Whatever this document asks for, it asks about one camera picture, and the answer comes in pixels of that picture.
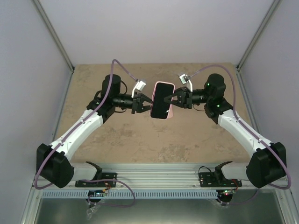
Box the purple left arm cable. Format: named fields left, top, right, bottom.
left=34, top=58, right=136, bottom=207

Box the grey slotted cable duct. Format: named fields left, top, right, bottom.
left=42, top=189, right=235, bottom=199

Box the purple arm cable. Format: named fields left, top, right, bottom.
left=189, top=64, right=292, bottom=207
left=34, top=58, right=136, bottom=207

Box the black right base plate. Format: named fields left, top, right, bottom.
left=199, top=172, right=242, bottom=188

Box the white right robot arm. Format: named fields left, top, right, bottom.
left=164, top=74, right=287, bottom=188

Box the light pink phone case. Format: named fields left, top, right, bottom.
left=149, top=81, right=176, bottom=121

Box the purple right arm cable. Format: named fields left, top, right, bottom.
left=189, top=64, right=292, bottom=207

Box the right aluminium corner post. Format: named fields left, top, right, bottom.
left=236, top=0, right=282, bottom=72

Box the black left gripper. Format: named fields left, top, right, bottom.
left=113, top=91, right=158, bottom=114

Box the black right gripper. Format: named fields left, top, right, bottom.
left=164, top=87, right=211, bottom=110

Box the left aluminium corner post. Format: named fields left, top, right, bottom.
left=32, top=0, right=74, bottom=73

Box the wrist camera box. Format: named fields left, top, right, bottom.
left=178, top=74, right=193, bottom=92
left=131, top=79, right=146, bottom=98

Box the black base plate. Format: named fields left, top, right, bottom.
left=199, top=172, right=242, bottom=188
left=75, top=172, right=117, bottom=189

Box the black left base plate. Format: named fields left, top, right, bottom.
left=75, top=172, right=117, bottom=189

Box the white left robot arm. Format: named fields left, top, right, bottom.
left=34, top=74, right=152, bottom=189

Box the aluminium rail frame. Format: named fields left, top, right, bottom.
left=19, top=70, right=299, bottom=224

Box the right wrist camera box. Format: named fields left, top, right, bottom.
left=178, top=74, right=193, bottom=92

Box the aluminium corner post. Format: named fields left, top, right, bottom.
left=32, top=0, right=74, bottom=73
left=236, top=0, right=282, bottom=72

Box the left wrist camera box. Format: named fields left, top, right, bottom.
left=131, top=79, right=146, bottom=98

